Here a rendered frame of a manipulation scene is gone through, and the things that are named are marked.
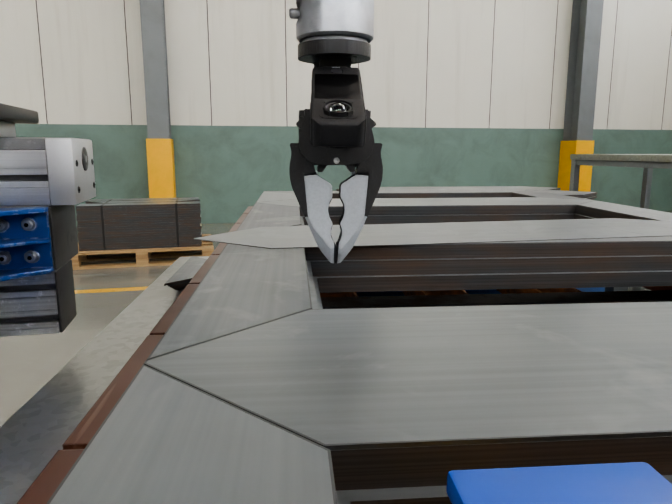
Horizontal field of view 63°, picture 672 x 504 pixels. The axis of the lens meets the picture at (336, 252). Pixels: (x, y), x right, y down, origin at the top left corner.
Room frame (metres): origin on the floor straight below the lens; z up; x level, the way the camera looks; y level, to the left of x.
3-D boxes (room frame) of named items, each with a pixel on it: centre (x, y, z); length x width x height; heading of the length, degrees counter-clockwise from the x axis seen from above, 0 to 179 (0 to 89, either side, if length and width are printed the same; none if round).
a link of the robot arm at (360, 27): (0.57, 0.00, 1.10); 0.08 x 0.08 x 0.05
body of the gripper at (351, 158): (0.57, 0.00, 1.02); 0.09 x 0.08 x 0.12; 4
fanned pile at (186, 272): (1.26, 0.29, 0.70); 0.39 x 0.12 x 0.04; 4
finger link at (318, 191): (0.57, 0.02, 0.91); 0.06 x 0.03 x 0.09; 4
